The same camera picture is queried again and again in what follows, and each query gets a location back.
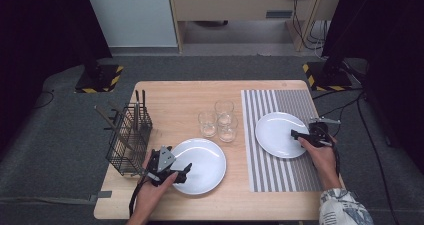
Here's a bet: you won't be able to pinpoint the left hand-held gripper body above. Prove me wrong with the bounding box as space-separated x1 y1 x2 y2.
146 145 177 188

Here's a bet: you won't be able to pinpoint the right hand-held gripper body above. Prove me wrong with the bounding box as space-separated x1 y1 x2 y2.
308 118 342 149

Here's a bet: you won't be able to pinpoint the white round plate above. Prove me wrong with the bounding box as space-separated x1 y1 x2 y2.
254 111 311 159
169 137 228 196

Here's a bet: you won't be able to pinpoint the black wire cutlery basket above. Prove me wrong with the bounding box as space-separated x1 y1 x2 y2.
103 102 154 178

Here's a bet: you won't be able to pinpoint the clear drinking glass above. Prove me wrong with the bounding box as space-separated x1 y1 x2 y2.
217 115 239 143
197 110 218 139
214 99 235 124

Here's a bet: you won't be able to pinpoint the person's right hand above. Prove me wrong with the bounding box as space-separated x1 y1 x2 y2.
297 136 341 186

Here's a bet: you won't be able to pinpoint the person's left hand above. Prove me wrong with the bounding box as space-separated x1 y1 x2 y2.
133 151 179 219

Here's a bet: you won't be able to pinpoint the steel utensil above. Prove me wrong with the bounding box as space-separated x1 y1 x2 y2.
134 89 141 131

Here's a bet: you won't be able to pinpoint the striped black stand base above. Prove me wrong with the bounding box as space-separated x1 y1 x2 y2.
302 60 354 93
74 63 125 95

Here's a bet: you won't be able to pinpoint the grey white striped placemat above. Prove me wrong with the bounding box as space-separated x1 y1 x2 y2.
240 89 345 193

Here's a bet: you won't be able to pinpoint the grey tape piece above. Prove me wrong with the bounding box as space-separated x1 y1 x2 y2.
89 190 113 203

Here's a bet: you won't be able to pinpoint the black curtain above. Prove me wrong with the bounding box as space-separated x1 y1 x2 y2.
0 0 113 153
321 0 424 173

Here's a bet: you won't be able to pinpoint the grey floor tape strip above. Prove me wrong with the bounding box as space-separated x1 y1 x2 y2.
0 195 98 206

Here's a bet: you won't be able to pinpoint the light wooden desk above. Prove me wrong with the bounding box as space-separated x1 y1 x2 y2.
166 0 346 54

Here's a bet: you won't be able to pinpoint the white panel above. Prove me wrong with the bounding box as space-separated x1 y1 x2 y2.
82 0 178 49

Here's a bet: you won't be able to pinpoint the black floor cable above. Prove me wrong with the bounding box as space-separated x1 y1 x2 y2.
33 89 55 110
355 91 401 225
311 88 365 101
319 96 361 118
333 106 346 136

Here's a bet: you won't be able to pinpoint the right hand-held gripper black cable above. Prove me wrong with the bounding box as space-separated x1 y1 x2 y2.
328 141 342 179

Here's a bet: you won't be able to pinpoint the hand-held gripper black cable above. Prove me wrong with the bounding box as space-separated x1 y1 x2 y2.
328 141 342 179
129 176 149 218

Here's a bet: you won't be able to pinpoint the left hand-held gripper black cable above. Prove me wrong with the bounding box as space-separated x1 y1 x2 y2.
129 176 149 218

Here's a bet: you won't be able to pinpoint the black desk cables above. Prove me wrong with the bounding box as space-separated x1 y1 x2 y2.
291 0 329 59

